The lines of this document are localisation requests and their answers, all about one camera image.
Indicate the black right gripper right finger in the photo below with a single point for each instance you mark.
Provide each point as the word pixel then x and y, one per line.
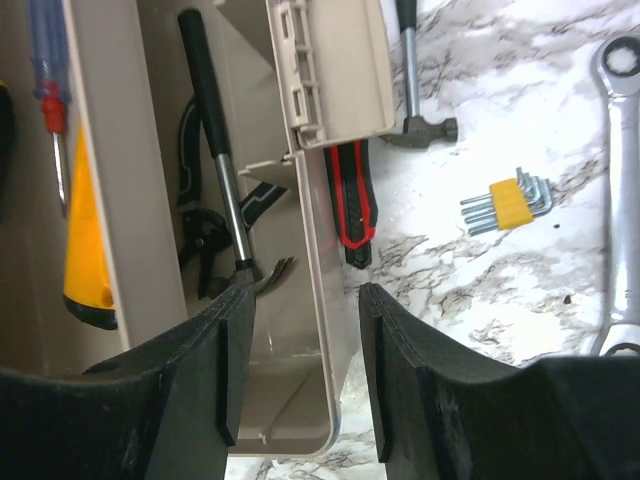
pixel 441 410

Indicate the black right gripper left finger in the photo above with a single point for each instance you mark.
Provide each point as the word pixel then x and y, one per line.
pixel 169 408

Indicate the yellow black utility knife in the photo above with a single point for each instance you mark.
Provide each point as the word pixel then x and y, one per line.
pixel 87 291

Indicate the black wire stripper pliers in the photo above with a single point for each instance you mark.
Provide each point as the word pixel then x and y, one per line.
pixel 204 230

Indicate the steel claw hammer black grip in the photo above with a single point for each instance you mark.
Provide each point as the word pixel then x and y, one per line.
pixel 236 262

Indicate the red tester screwdriver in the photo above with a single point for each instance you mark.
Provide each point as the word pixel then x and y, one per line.
pixel 50 62

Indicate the yellow holder hex key set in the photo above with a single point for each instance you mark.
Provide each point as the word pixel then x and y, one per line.
pixel 508 204

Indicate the red black utility knife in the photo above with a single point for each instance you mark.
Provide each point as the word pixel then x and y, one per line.
pixel 354 206

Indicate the steel ratchet wrench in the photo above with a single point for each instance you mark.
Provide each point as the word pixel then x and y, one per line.
pixel 617 65

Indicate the black handled small hammer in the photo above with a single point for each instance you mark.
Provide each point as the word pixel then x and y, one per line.
pixel 417 133

